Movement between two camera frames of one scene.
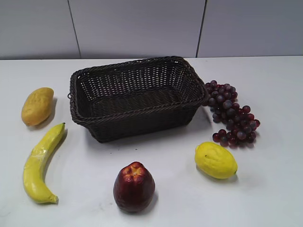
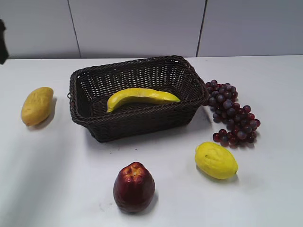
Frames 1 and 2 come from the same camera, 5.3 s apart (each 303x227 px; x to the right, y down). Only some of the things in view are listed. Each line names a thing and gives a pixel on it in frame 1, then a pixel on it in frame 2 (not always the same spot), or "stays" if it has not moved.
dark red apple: x=134 y=187 stays
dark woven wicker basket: x=118 y=100 stays
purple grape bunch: x=239 y=122 stays
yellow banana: x=33 y=174 → x=139 y=95
